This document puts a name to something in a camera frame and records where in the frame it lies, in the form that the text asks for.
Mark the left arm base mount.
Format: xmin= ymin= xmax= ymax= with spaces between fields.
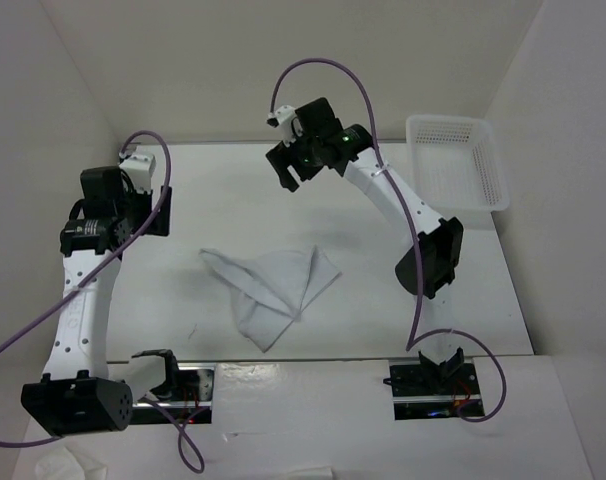
xmin=109 ymin=359 xmax=216 ymax=425

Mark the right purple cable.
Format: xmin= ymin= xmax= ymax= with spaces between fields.
xmin=269 ymin=58 xmax=507 ymax=424

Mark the crumpled white tissue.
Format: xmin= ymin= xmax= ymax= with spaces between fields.
xmin=34 ymin=447 xmax=108 ymax=480

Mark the white perforated plastic basket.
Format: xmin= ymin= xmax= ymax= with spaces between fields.
xmin=406 ymin=114 xmax=510 ymax=212

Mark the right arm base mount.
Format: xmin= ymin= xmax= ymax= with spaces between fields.
xmin=382 ymin=361 xmax=485 ymax=421

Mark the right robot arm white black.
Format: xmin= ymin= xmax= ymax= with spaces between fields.
xmin=266 ymin=97 xmax=464 ymax=308

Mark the white skirt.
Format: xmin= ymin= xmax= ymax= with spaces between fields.
xmin=199 ymin=245 xmax=342 ymax=353

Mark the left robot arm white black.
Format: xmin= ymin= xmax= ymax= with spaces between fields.
xmin=21 ymin=160 xmax=182 ymax=437

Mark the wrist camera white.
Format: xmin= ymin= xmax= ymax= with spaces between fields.
xmin=119 ymin=153 xmax=156 ymax=194
xmin=266 ymin=105 xmax=298 ymax=147

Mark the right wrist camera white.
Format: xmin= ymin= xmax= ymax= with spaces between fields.
xmin=266 ymin=105 xmax=298 ymax=147

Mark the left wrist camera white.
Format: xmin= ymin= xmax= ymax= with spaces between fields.
xmin=119 ymin=153 xmax=156 ymax=194

